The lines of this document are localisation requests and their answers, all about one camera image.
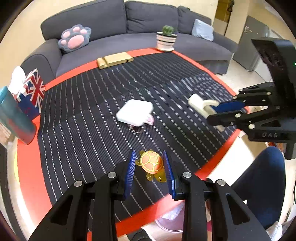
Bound dark grey sofa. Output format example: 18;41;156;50
21;1;238;83

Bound grey pink paw cushion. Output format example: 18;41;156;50
58;24;92;53

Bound orange turtle keychain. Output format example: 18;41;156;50
135;150;167;183

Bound person right leg blue trousers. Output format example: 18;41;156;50
231;147;286;229

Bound pink translucent trash bin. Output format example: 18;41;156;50
154;203;212;232

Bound union jack tissue box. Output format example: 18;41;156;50
8;66;45;120

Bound black striped table mat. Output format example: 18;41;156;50
37;52;241;224

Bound teal thermos tumbler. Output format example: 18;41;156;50
1;86;36;145

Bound grey metal cabinet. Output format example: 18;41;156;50
233;16;282;71

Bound white square box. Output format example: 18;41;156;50
116;99;154;127

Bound light blue cushion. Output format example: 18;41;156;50
191;19;214;42

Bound potted cactus striped pot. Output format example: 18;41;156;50
156;25;177;52

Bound orange red coffee table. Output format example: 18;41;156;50
16;48;251;241

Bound white adhesive wall hook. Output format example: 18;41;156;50
188;94;220;118

